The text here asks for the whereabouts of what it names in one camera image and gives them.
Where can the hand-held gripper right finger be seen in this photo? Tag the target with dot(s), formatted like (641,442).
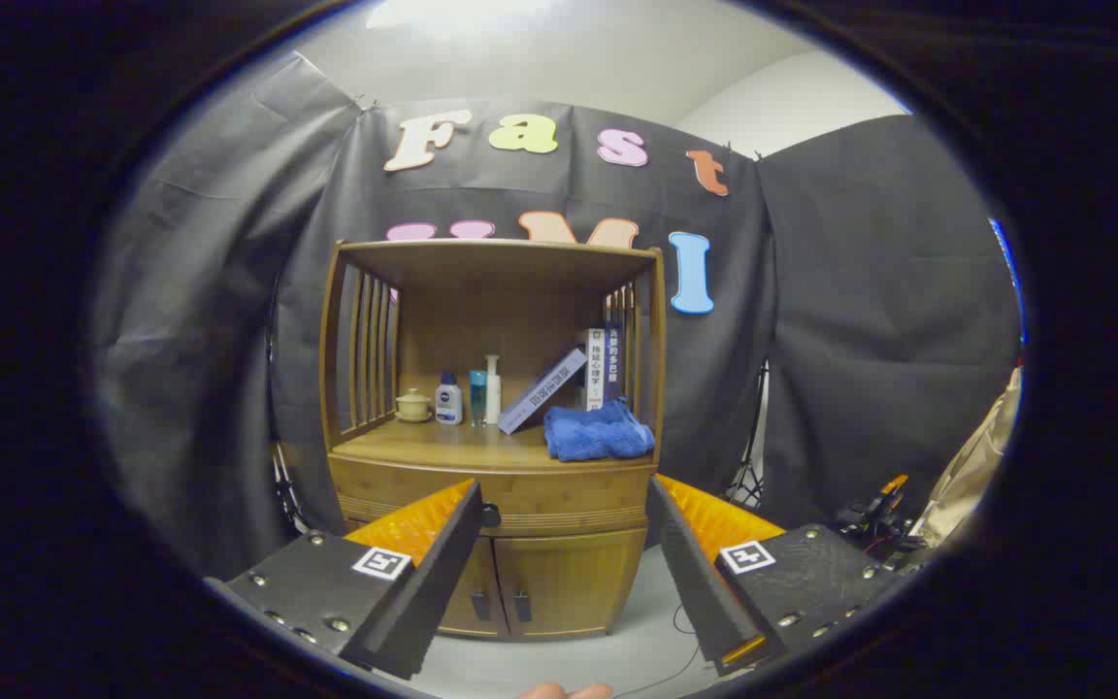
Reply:
(690,573)

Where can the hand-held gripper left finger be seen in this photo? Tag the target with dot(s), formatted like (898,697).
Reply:
(433,573)

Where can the wooden cabinet door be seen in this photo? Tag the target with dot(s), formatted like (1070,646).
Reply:
(476,582)
(574,582)

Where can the wooden countertop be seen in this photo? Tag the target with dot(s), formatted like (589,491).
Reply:
(443,445)

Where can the wooden cabinet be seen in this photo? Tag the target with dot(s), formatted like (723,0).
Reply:
(520,311)

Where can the black tripod stand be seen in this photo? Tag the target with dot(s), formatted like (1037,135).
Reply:
(746,466)
(287,495)

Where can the blue towel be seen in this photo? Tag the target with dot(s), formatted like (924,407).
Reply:
(598,434)

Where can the beige lidded ceramic cup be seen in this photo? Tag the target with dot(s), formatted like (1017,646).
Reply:
(413,406)

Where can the white bottle with blue cap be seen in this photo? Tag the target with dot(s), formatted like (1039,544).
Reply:
(448,403)

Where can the teal bottle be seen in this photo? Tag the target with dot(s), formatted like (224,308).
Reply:
(477,396)

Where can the white pump bottle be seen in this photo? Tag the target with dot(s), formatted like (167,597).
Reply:
(493,393)

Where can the black and orange tool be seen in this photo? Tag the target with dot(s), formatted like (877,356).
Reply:
(874,519)

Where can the white book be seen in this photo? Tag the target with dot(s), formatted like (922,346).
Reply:
(594,374)

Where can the dark blue book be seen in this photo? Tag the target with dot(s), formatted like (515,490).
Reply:
(613,361)

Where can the black backdrop cloth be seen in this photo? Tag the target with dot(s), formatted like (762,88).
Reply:
(840,320)

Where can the beige bag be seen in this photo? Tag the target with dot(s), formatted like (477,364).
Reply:
(971,466)

